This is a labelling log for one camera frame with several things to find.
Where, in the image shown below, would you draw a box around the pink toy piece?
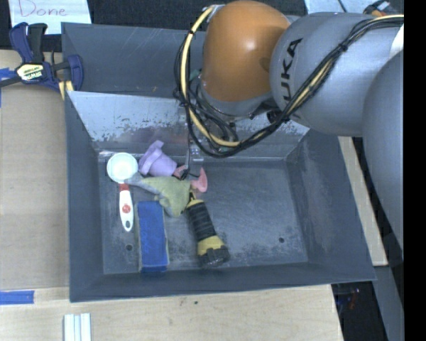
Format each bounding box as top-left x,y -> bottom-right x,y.
173,165 -> 209,195

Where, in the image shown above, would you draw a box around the purple toy cup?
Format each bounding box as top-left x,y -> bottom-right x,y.
138,139 -> 179,178

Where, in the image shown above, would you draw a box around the yellow-green cloth toy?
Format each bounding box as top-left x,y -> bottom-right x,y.
124,173 -> 195,218

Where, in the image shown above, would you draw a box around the black and yellow flashlight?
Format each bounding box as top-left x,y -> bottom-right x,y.
185,197 -> 231,268

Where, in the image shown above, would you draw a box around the blue sponge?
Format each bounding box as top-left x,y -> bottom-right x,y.
136,200 -> 170,274

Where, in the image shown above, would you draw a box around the grey metal bin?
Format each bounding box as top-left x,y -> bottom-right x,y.
60,22 -> 378,303

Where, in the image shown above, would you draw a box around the white measuring cup red handle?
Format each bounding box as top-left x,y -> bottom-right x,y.
106,152 -> 140,233

